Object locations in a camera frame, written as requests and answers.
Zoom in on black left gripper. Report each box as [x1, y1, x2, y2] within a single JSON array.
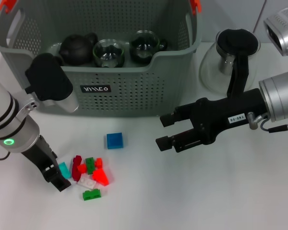
[[21, 135, 72, 192]]

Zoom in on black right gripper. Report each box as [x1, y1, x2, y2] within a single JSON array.
[[155, 88, 267, 153]]

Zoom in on teal toy brick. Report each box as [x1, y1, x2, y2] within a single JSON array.
[[59, 162, 72, 179]]

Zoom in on dark red curved toy brick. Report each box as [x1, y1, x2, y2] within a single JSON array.
[[72, 155, 84, 182]]

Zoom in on blue square toy brick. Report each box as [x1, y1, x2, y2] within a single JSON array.
[[107, 132, 124, 150]]

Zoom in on glass teacup black sleeve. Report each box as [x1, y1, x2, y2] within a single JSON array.
[[92, 38, 125, 69], [129, 30, 168, 65]]

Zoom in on grey perforated plastic storage basket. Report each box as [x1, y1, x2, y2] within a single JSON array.
[[0, 0, 204, 118]]

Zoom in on white flat toy plate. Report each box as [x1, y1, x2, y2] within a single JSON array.
[[76, 174, 97, 189]]

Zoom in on green toy brick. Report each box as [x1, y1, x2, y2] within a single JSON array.
[[82, 188, 103, 201], [85, 157, 96, 175]]

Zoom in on large red slope toy brick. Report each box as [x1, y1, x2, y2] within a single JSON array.
[[92, 168, 110, 187]]

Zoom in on dark clay teapot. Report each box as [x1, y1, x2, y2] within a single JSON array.
[[59, 32, 98, 66]]

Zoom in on glass teapot black lid handle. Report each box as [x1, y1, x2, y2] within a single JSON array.
[[198, 28, 262, 98]]

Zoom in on thin dark wall cable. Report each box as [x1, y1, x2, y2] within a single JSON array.
[[253, 0, 267, 32]]

